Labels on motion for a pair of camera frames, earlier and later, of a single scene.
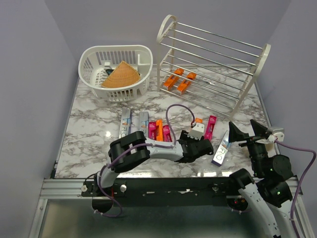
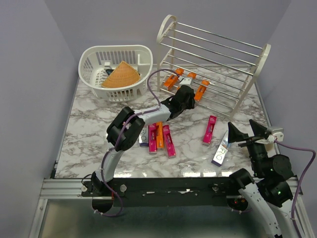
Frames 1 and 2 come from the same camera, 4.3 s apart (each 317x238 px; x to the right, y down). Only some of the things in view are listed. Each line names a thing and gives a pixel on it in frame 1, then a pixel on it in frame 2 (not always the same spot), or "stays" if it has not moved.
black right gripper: (235, 133) stays
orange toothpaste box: (159, 122) stays
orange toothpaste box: (197, 120) -> (201, 89)
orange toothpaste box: (173, 80) stays
